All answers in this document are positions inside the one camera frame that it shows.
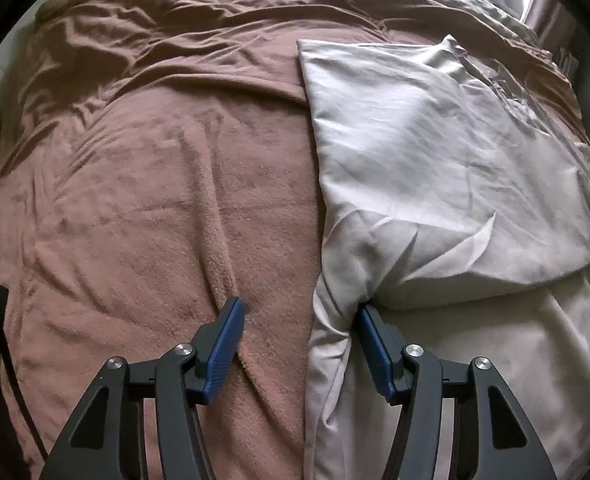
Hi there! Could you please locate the brown fleece blanket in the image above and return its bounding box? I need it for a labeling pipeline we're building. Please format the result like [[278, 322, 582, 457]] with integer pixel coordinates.
[[0, 0, 590, 480]]

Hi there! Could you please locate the black cable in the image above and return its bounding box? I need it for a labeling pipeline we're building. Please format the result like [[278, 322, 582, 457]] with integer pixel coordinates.
[[0, 275, 50, 467]]

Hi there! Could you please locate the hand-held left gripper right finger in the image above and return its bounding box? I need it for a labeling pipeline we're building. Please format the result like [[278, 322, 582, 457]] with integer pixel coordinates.
[[357, 304, 558, 480]]

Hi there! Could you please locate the white large cloth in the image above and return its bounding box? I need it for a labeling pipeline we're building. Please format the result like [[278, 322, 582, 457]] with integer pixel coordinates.
[[297, 35, 590, 480]]

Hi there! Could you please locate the pink curtain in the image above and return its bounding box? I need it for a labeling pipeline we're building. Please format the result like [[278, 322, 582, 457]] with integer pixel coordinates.
[[521, 0, 562, 37]]

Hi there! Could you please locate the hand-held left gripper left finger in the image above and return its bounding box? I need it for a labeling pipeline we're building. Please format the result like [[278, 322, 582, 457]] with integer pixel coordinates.
[[40, 297, 246, 480]]

